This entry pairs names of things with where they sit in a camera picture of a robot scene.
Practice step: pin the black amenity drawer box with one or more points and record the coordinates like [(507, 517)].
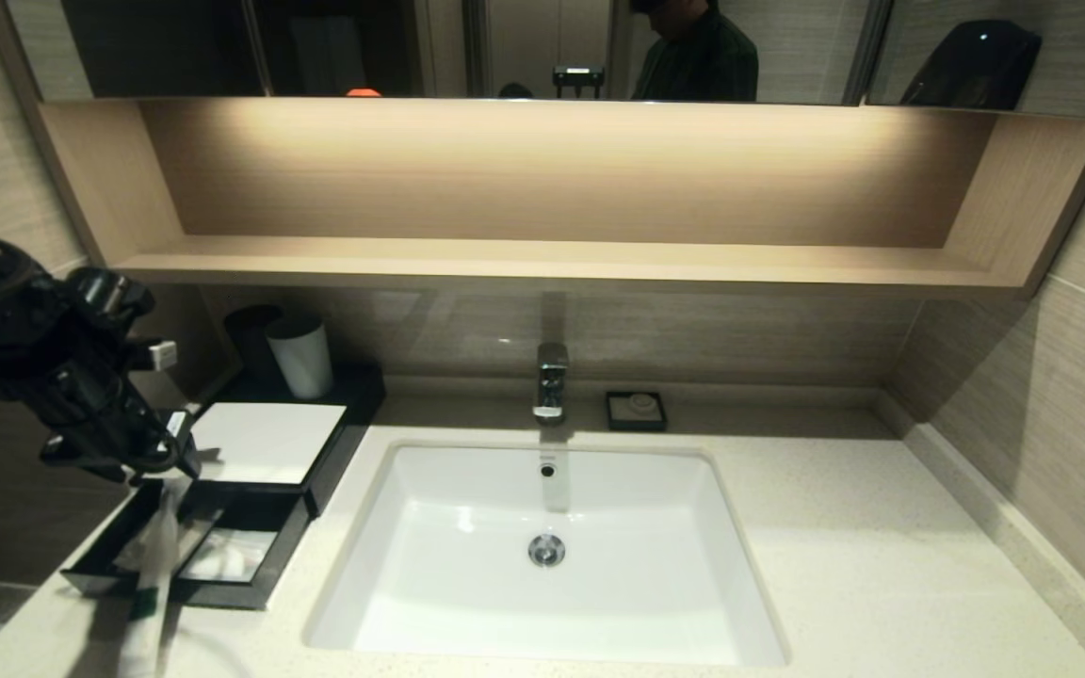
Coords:
[(361, 394)]

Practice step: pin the chrome faucet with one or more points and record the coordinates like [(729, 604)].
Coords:
[(550, 377)]

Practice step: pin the white cup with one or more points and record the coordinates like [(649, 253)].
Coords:
[(301, 360)]

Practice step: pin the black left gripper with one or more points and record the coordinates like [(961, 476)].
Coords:
[(90, 386)]

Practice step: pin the chrome sink drain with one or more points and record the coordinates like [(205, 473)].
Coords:
[(547, 550)]

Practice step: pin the black wall hair dryer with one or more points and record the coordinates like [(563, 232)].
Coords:
[(974, 68)]

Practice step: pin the white sink basin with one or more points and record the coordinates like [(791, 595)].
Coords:
[(646, 574)]

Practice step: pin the wall mirror cabinet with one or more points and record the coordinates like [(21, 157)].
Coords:
[(806, 47)]

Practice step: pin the round beige soap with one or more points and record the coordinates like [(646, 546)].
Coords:
[(641, 405)]

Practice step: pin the black pull-out drawer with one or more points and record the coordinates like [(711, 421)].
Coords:
[(265, 508)]

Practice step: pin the black cup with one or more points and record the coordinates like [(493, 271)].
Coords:
[(247, 345)]

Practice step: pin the light wooden wall shelf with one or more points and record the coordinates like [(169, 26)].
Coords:
[(552, 261)]

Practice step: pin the black soap dish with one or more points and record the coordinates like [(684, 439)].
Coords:
[(612, 423)]

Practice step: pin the white packaged amenity items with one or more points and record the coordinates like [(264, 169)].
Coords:
[(203, 525)]

